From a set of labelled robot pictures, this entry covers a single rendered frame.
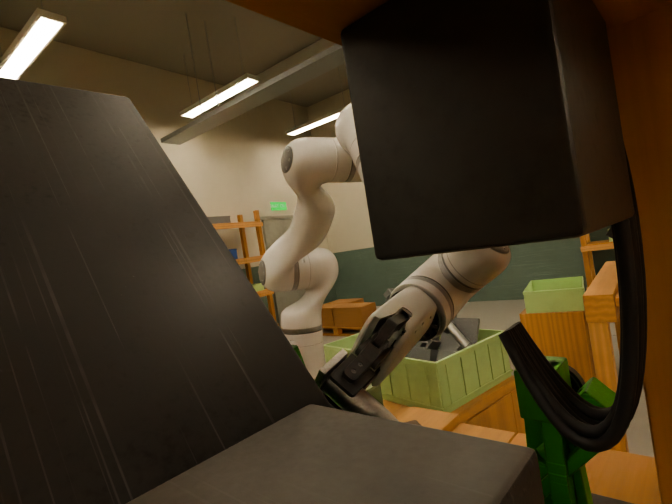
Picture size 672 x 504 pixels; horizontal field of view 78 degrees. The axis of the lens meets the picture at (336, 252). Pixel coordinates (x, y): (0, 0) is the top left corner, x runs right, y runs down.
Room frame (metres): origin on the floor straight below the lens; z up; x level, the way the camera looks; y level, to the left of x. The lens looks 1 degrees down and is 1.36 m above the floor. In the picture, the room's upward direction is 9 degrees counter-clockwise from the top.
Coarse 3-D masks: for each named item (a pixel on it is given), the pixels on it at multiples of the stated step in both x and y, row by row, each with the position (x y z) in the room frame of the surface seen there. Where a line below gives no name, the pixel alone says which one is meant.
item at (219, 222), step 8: (216, 216) 6.45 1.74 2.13; (224, 216) 6.56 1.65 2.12; (240, 216) 7.29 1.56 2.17; (256, 216) 7.02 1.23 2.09; (216, 224) 6.36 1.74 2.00; (224, 224) 6.42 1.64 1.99; (232, 224) 6.54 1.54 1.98; (240, 224) 6.67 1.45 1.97; (248, 224) 6.80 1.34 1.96; (256, 224) 6.94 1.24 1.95; (240, 232) 7.31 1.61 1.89; (256, 232) 7.06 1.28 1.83; (264, 248) 7.06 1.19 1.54; (248, 256) 7.32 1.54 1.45; (256, 256) 6.91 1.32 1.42; (248, 264) 7.30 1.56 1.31; (248, 272) 7.28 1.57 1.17; (256, 288) 6.88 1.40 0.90; (272, 296) 7.07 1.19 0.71; (272, 304) 7.05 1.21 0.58; (272, 312) 7.02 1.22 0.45
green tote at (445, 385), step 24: (480, 336) 1.61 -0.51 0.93; (408, 360) 1.37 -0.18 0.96; (456, 360) 1.35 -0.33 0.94; (480, 360) 1.43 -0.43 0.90; (504, 360) 1.51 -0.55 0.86; (384, 384) 1.49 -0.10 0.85; (408, 384) 1.39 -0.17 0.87; (432, 384) 1.31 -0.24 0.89; (456, 384) 1.34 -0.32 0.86; (480, 384) 1.41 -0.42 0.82; (432, 408) 1.32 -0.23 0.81; (456, 408) 1.33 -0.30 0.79
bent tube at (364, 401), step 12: (336, 360) 0.42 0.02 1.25; (324, 372) 0.41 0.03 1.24; (324, 384) 0.42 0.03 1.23; (336, 396) 0.42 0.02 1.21; (348, 396) 0.41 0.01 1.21; (360, 396) 0.41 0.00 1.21; (372, 396) 0.42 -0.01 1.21; (348, 408) 0.41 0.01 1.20; (360, 408) 0.41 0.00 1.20; (372, 408) 0.41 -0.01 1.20; (384, 408) 0.41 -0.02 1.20; (396, 420) 0.41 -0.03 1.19
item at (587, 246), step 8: (584, 240) 5.87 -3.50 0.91; (608, 240) 5.97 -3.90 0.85; (584, 248) 5.84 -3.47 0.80; (592, 248) 5.79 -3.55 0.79; (600, 248) 5.73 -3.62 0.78; (608, 248) 5.67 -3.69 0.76; (584, 256) 5.89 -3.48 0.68; (592, 256) 6.22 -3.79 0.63; (584, 264) 5.90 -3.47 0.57; (592, 264) 6.21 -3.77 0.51; (592, 272) 6.22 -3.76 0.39; (592, 280) 5.89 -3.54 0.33
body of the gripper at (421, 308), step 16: (416, 288) 0.52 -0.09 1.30; (384, 304) 0.47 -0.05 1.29; (400, 304) 0.48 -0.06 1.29; (416, 304) 0.49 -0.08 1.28; (432, 304) 0.51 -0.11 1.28; (368, 320) 0.46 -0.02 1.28; (384, 320) 0.51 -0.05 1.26; (416, 320) 0.47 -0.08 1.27; (432, 320) 0.52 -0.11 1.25; (368, 336) 0.47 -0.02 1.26; (400, 336) 0.45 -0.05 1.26; (416, 336) 0.48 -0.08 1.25; (432, 336) 0.54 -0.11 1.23; (352, 352) 0.49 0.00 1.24; (400, 352) 0.46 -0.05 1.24; (384, 368) 0.47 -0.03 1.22
